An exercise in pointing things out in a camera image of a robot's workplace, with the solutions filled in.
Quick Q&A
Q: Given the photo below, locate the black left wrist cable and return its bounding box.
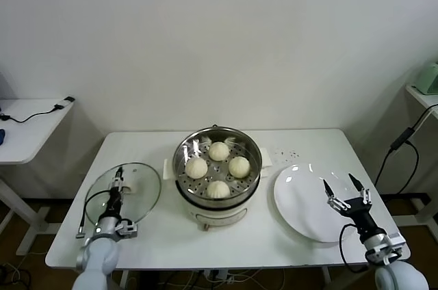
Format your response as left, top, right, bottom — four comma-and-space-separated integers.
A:
75, 189, 114, 239

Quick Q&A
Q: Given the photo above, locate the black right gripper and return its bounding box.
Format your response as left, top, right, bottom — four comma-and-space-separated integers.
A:
322, 172, 381, 240

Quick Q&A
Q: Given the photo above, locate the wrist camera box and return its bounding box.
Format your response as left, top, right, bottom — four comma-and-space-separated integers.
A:
116, 220, 139, 240
364, 233, 408, 265

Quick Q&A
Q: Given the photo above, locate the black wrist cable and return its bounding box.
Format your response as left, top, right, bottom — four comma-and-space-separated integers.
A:
75, 189, 114, 239
339, 223, 374, 273

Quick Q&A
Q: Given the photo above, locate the white power strip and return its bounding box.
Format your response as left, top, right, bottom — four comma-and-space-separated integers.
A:
203, 269, 233, 282

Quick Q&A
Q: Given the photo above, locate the white steamed baozi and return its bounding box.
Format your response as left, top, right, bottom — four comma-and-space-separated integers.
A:
207, 141, 230, 162
205, 179, 231, 199
184, 157, 208, 180
227, 156, 251, 179

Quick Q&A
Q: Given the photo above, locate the round glass pot lid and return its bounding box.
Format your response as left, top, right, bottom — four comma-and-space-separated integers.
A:
84, 162, 162, 228

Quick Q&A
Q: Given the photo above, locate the green appliance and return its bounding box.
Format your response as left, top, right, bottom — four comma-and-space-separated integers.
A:
415, 60, 438, 96

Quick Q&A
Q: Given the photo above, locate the steel steamer basket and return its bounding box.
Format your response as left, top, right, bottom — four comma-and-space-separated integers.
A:
163, 127, 274, 211

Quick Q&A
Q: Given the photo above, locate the white round plate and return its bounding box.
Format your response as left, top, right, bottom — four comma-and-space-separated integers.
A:
272, 163, 361, 243

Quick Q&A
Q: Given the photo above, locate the white side table with cable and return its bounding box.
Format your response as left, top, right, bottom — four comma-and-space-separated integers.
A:
0, 98, 76, 256

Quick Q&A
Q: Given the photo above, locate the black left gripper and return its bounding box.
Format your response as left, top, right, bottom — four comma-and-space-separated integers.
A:
104, 166, 125, 218

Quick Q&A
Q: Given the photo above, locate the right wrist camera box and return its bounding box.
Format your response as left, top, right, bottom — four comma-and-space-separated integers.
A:
364, 233, 408, 265

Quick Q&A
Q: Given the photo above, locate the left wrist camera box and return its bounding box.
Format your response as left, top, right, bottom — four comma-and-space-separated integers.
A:
116, 220, 139, 240

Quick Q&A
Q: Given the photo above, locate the black power adapter cable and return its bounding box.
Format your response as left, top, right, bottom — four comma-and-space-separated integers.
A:
372, 105, 438, 195

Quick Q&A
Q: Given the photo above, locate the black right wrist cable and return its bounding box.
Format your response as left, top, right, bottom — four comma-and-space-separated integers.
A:
339, 223, 374, 273

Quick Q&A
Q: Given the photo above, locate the black cable on side table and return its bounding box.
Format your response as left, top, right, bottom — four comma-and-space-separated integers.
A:
0, 97, 75, 123

